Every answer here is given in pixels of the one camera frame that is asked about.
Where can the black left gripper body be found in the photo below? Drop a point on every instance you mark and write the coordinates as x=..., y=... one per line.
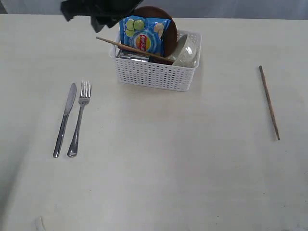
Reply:
x=101, y=12

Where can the brown wooden chopstick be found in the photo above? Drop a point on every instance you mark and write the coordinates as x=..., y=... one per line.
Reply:
x=272, y=115
x=128, y=48

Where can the silver metal fork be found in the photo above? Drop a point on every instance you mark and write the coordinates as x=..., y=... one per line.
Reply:
x=84, y=99

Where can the silver table knife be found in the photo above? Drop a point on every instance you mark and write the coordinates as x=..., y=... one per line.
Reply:
x=67, y=110

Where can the silver metal cup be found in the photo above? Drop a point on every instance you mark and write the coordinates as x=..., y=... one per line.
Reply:
x=129, y=55

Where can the blue chips bag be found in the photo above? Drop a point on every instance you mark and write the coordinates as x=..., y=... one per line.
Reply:
x=144, y=34

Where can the brown round plate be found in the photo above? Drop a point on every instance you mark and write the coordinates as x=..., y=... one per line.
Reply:
x=170, y=36

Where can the white perforated plastic basket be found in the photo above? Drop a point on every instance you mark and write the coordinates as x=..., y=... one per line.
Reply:
x=154, y=75

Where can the grey ceramic bowl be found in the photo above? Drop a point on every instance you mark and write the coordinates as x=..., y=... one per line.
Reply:
x=185, y=53

